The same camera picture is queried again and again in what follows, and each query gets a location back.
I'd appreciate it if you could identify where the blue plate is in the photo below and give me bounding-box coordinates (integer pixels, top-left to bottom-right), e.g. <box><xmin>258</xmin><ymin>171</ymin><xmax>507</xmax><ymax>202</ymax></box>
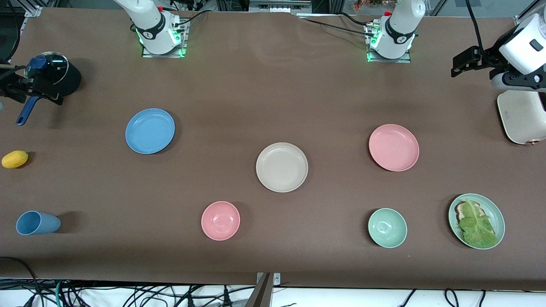
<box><xmin>125</xmin><ymin>108</ymin><xmax>176</xmax><ymax>155</ymax></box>

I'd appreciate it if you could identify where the pink plate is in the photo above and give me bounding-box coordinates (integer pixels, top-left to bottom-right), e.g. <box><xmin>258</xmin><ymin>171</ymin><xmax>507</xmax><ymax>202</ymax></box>
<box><xmin>369</xmin><ymin>124</ymin><xmax>420</xmax><ymax>172</ymax></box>

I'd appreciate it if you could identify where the glass lid blue knob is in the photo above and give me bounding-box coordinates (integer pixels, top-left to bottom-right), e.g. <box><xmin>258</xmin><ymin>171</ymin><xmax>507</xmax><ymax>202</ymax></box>
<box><xmin>24</xmin><ymin>52</ymin><xmax>69</xmax><ymax>88</ymax></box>

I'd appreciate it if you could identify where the yellow lemon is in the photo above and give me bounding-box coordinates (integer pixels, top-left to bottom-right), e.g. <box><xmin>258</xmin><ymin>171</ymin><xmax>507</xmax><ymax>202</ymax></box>
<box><xmin>1</xmin><ymin>150</ymin><xmax>29</xmax><ymax>169</ymax></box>

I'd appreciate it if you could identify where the cream white kitchen appliance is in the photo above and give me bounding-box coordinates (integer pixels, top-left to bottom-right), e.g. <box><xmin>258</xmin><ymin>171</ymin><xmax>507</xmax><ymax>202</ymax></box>
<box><xmin>497</xmin><ymin>90</ymin><xmax>546</xmax><ymax>145</ymax></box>

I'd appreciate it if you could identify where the blue cup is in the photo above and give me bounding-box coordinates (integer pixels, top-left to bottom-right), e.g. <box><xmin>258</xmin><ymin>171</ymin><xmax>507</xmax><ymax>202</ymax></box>
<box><xmin>16</xmin><ymin>211</ymin><xmax>61</xmax><ymax>236</ymax></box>

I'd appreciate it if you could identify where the toasted bread slice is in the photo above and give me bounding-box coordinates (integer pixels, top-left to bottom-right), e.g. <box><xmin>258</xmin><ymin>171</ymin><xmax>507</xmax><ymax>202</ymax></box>
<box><xmin>455</xmin><ymin>202</ymin><xmax>482</xmax><ymax>222</ymax></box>

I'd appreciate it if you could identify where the mint green plate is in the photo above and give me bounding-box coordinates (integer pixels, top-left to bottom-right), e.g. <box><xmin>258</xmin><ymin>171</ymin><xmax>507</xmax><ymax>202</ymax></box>
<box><xmin>448</xmin><ymin>193</ymin><xmax>506</xmax><ymax>250</ymax></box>

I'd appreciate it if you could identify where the green lettuce leaf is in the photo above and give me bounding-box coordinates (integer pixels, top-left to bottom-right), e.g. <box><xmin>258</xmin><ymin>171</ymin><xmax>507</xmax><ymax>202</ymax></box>
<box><xmin>459</xmin><ymin>200</ymin><xmax>499</xmax><ymax>249</ymax></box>

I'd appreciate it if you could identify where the brown table cover mat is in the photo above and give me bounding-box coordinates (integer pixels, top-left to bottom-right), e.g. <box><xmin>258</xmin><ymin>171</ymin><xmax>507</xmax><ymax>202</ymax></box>
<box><xmin>0</xmin><ymin>6</ymin><xmax>546</xmax><ymax>291</ymax></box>

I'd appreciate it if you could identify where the mint green bowl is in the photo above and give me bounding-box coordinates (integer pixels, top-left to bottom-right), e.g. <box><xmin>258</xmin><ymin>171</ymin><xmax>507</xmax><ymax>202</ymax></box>
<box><xmin>368</xmin><ymin>208</ymin><xmax>408</xmax><ymax>249</ymax></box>

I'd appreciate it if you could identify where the grey metal box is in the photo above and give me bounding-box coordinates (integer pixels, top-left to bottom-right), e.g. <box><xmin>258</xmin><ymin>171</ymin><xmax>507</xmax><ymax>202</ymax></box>
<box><xmin>249</xmin><ymin>0</ymin><xmax>312</xmax><ymax>13</ymax></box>

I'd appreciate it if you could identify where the beige plate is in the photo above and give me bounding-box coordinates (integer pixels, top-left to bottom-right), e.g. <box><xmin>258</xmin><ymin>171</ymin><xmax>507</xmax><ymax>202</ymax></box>
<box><xmin>256</xmin><ymin>142</ymin><xmax>309</xmax><ymax>193</ymax></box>

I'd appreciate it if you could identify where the pink bowl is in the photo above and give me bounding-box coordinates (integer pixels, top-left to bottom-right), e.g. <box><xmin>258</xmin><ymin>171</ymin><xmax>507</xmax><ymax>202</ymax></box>
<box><xmin>201</xmin><ymin>201</ymin><xmax>241</xmax><ymax>241</ymax></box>

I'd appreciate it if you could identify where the black pot blue handle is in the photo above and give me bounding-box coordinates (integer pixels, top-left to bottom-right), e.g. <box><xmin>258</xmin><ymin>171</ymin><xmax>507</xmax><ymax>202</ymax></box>
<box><xmin>16</xmin><ymin>51</ymin><xmax>82</xmax><ymax>127</ymax></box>

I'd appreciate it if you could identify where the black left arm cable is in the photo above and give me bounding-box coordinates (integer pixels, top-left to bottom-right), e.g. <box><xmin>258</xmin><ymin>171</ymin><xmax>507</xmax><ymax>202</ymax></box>
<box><xmin>465</xmin><ymin>0</ymin><xmax>487</xmax><ymax>56</ymax></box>

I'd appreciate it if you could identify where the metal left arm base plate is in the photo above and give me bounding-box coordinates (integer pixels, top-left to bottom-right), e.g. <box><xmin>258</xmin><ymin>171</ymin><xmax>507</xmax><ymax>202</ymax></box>
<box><xmin>366</xmin><ymin>21</ymin><xmax>412</xmax><ymax>64</ymax></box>

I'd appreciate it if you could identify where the aluminium frame profile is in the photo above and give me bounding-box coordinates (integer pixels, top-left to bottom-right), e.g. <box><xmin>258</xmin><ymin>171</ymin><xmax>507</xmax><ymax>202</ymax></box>
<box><xmin>514</xmin><ymin>0</ymin><xmax>546</xmax><ymax>26</ymax></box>
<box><xmin>17</xmin><ymin>0</ymin><xmax>43</xmax><ymax>17</ymax></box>

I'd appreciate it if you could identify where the black left base cable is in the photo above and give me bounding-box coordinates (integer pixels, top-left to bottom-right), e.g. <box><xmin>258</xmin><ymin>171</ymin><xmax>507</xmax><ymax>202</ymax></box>
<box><xmin>296</xmin><ymin>12</ymin><xmax>378</xmax><ymax>39</ymax></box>

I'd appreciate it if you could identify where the black base cable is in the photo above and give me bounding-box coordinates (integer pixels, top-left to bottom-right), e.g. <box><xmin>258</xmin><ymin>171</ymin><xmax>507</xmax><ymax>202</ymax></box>
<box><xmin>171</xmin><ymin>9</ymin><xmax>210</xmax><ymax>28</ymax></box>
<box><xmin>296</xmin><ymin>12</ymin><xmax>378</xmax><ymax>39</ymax></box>

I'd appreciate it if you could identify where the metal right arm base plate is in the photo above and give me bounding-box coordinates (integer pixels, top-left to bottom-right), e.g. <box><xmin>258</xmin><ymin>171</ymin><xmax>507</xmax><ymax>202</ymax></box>
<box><xmin>142</xmin><ymin>19</ymin><xmax>189</xmax><ymax>58</ymax></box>

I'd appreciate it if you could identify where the black right base cable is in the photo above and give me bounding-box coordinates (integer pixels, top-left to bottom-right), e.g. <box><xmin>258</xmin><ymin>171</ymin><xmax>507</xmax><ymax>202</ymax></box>
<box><xmin>171</xmin><ymin>9</ymin><xmax>210</xmax><ymax>28</ymax></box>

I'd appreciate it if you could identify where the black curved floor cable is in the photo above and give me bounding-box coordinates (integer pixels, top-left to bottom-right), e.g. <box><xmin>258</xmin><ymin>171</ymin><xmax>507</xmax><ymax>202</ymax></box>
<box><xmin>0</xmin><ymin>256</ymin><xmax>41</xmax><ymax>299</ymax></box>

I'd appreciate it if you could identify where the dark camera stand pole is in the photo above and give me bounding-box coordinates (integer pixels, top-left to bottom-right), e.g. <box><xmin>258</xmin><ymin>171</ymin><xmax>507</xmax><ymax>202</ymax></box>
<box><xmin>244</xmin><ymin>273</ymin><xmax>273</xmax><ymax>307</ymax></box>

